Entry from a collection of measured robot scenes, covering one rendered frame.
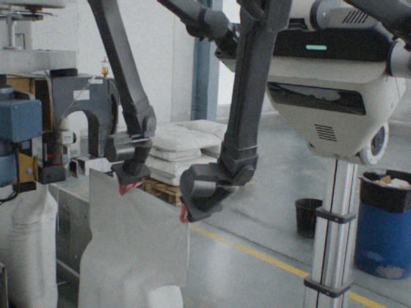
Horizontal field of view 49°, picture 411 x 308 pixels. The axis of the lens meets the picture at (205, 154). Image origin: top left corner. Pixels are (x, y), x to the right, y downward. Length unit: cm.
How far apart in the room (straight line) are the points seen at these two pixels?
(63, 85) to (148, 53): 537
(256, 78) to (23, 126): 57
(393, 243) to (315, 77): 214
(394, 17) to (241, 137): 37
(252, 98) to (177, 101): 641
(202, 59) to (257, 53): 660
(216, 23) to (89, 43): 496
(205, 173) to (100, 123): 68
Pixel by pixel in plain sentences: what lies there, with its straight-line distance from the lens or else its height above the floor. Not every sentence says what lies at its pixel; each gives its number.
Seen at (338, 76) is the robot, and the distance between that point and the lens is 122.
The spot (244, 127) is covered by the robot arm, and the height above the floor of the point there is 130.
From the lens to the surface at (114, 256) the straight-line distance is 140.
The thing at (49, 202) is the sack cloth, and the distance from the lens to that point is 179.
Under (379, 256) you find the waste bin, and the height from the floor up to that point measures 15.
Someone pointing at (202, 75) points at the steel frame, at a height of 101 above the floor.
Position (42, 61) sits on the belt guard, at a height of 139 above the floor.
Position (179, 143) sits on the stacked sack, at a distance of 411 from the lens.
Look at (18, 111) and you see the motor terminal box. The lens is 112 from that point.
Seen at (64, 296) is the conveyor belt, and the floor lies 38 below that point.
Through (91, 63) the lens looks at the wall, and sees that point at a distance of 625.
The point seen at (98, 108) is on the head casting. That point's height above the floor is 124.
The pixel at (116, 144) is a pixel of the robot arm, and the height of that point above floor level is 120.
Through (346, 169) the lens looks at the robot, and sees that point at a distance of 148.
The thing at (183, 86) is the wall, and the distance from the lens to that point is 729.
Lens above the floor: 145
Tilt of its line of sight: 13 degrees down
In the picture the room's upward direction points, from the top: 3 degrees clockwise
